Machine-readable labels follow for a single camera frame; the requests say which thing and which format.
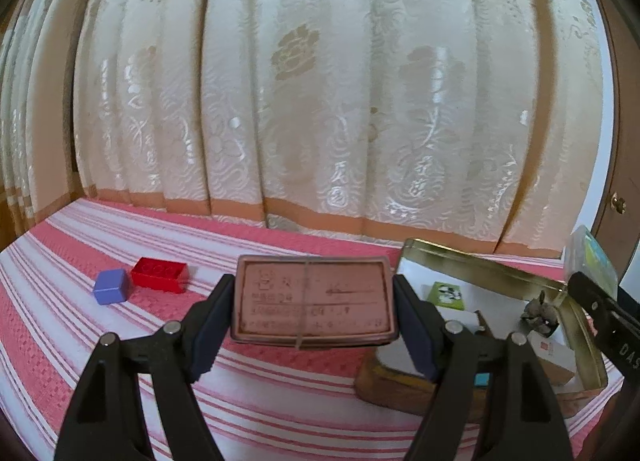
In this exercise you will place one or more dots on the gold metal tin box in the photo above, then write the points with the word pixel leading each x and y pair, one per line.
pixel 385 391

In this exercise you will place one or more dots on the brown rectangular tin lid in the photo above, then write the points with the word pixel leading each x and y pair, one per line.
pixel 310 301

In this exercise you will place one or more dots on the teal flat box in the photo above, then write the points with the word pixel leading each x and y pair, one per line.
pixel 482 380

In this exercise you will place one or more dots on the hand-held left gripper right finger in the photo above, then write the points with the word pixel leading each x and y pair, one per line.
pixel 417 331

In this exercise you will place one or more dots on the purple block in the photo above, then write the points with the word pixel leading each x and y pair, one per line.
pixel 112 287

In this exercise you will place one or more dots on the cream floral curtain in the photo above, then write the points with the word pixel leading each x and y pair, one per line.
pixel 300 91

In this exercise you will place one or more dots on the clear plastic box green label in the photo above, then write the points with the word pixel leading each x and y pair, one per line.
pixel 592 256

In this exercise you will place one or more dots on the pink striped bedspread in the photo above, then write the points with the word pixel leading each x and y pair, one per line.
pixel 300 391

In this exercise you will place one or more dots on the green panda card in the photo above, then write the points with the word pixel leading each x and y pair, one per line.
pixel 447 295

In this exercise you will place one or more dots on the red building block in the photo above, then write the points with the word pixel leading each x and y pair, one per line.
pixel 160 273

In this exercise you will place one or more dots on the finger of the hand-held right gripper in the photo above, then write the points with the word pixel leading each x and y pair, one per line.
pixel 592 293

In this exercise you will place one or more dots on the brown wooden door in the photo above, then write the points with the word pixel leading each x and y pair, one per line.
pixel 617 141

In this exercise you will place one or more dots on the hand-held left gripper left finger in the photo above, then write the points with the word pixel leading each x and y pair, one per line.
pixel 207 331

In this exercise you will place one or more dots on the white paper liner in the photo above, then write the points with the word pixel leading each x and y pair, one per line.
pixel 500 296

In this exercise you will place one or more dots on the brass door knob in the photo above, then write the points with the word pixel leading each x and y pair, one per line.
pixel 619 204

